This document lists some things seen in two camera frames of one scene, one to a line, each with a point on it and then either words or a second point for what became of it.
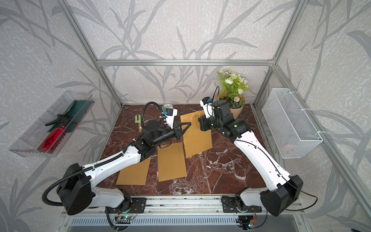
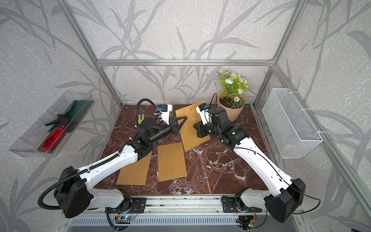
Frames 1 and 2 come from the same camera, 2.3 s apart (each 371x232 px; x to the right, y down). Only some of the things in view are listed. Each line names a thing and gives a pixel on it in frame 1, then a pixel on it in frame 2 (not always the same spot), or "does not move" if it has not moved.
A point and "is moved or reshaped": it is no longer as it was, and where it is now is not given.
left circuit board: (123, 219) does not move
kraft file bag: (195, 140) is moved or reshaped
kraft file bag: (171, 162) does not move
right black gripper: (202, 121) → (198, 128)
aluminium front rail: (192, 206) does not move
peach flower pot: (236, 112) does not move
